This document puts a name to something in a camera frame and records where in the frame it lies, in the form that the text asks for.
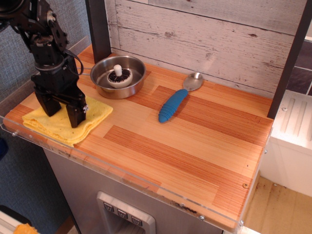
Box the small steel pan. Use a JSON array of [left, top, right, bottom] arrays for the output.
[[89, 56, 146, 99]]

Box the yellow cloth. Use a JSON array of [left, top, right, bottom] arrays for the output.
[[22, 96, 114, 148]]

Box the dark right post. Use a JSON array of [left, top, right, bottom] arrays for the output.
[[267, 0, 312, 119]]

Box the toy mushroom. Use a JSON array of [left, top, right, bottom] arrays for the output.
[[107, 64, 133, 89]]

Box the dark post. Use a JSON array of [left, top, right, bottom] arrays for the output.
[[85, 0, 111, 63], [267, 0, 312, 119]]

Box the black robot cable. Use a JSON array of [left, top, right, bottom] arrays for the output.
[[63, 48, 85, 76]]

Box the blue handled metal spoon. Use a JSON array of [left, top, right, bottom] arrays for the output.
[[158, 72, 203, 123]]

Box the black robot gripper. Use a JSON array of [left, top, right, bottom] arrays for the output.
[[31, 55, 87, 128]]

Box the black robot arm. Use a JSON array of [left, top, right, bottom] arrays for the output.
[[0, 0, 88, 128]]

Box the clear acrylic edge guard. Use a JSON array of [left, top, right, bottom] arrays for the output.
[[3, 112, 273, 232]]

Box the stainless toy fridge cabinet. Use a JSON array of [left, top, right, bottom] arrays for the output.
[[44, 150, 223, 234]]

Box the yellow black object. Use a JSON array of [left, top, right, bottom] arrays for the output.
[[13, 223, 39, 234]]

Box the dark left post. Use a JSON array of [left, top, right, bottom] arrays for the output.
[[85, 0, 111, 63]]

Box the silver dispenser panel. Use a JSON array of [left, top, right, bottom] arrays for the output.
[[97, 191, 156, 234]]

